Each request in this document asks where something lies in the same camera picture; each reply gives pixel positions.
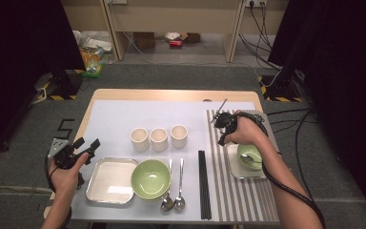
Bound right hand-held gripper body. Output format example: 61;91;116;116
210;97;238;135

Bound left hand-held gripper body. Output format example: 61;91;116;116
48;136;90;171

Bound green bowl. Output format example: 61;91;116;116
131;158;172;199
237;143;264;172
138;190;170;202

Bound square white plate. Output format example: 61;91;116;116
85;157;138;204
227;142;268;179

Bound bundle of black chopsticks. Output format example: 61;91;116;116
197;150;214;220

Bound person's left hand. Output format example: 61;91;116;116
48;153;91;196

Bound person's right hand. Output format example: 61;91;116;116
224;109;270;148

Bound white cup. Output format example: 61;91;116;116
149;127;169;153
170;124;189;150
130;127;150;153

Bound black stand base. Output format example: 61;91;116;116
256;71;304;103
34;69;84;101

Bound striped woven placemat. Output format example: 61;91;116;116
205;109;282;223

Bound yellow green snack bag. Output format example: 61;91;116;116
80;47;106;79

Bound open cardboard box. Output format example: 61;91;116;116
180;31;202;44

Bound black curtain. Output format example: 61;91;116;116
268;0;366;220
0;0;87;160

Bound clear plastic bag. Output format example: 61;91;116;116
73;30;113;53

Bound white crumpled wrapper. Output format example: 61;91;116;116
164;31;181;41

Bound dark brown cardboard box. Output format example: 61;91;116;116
132;31;156;51

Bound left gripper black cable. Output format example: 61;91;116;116
45;154;58;194

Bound black floor cable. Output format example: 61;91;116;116
269;117;316;134
266;108;313;116
295;109;318;204
237;32;283;71

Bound short white cable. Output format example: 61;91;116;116
31;87;49;105

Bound black power cable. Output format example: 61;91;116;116
249;0;273;55
259;0;272;49

